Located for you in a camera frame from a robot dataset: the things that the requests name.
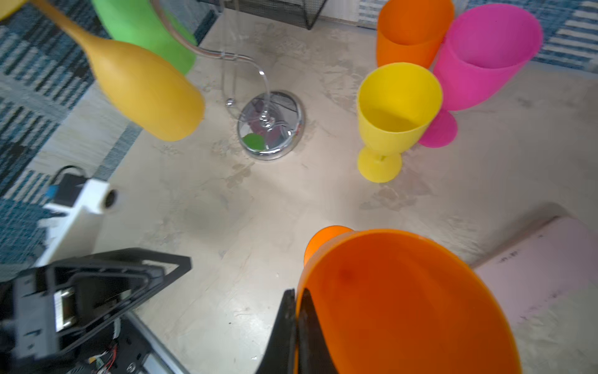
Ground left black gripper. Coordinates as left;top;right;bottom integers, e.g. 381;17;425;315
1;248;192;373

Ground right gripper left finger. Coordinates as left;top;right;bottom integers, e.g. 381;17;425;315
255;289;297;374

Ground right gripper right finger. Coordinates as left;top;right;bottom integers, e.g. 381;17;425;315
297;288;338;374

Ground orange back wine glass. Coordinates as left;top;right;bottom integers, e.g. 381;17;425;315
297;225;522;373

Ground orange wine glass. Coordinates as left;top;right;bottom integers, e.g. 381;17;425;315
376;0;455;69
297;225;522;373

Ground chrome wine glass rack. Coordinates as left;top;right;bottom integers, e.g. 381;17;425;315
149;1;305;161

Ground orange front wine glass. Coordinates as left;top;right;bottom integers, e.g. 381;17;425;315
376;0;455;69

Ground pink wine glass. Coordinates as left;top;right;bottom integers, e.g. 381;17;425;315
419;4;543;148

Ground amber yellow wine glass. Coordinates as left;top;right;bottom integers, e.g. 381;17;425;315
0;0;206;143

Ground green wine glass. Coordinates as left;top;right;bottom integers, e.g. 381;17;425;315
92;0;196;75

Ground pink glasses case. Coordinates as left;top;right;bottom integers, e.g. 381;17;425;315
473;216;597;327

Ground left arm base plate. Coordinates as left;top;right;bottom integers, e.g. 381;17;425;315
64;312;192;374

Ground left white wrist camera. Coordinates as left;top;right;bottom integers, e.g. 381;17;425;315
34;165;119;267

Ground black wire shelf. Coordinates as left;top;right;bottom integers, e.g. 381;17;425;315
224;0;327;30

